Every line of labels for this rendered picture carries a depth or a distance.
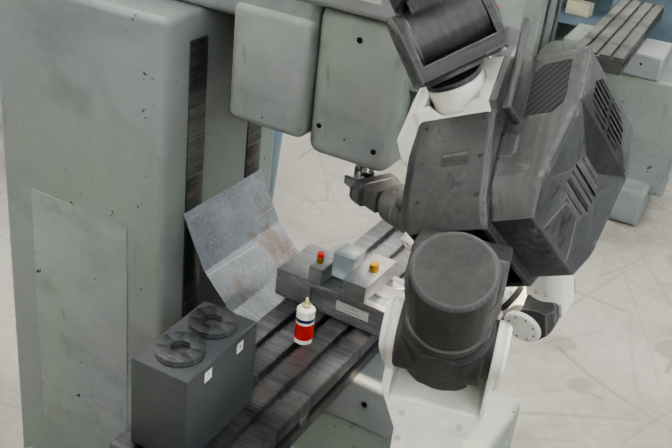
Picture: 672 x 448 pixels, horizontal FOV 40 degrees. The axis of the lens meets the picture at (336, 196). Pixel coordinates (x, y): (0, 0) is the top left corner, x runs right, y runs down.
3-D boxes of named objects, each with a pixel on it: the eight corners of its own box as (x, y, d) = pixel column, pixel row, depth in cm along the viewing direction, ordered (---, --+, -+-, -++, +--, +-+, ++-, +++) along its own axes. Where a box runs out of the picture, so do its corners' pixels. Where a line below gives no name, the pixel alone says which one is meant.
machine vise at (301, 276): (436, 319, 211) (444, 278, 206) (407, 350, 199) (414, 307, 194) (308, 267, 225) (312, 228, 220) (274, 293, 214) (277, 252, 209)
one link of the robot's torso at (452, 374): (491, 369, 119) (507, 290, 125) (390, 344, 122) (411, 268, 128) (482, 404, 130) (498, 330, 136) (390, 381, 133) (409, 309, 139)
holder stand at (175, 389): (252, 400, 179) (258, 315, 170) (184, 468, 161) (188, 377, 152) (201, 378, 183) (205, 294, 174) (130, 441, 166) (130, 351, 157)
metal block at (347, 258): (363, 272, 211) (366, 249, 209) (350, 283, 207) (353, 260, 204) (344, 264, 213) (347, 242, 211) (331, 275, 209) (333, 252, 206)
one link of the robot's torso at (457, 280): (498, 323, 108) (524, 201, 117) (392, 298, 110) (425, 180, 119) (479, 406, 131) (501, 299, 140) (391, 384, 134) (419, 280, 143)
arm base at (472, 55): (524, 65, 133) (499, 46, 143) (495, -17, 127) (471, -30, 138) (430, 109, 133) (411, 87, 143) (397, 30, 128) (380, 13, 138)
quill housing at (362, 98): (425, 147, 203) (447, 6, 189) (383, 179, 186) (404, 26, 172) (350, 124, 211) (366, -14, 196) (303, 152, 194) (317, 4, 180)
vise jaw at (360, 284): (395, 275, 213) (397, 260, 211) (363, 303, 201) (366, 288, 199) (372, 266, 215) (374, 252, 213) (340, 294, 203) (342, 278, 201)
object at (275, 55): (355, 110, 211) (369, -2, 199) (300, 141, 191) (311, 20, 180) (286, 89, 218) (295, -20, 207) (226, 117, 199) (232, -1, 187)
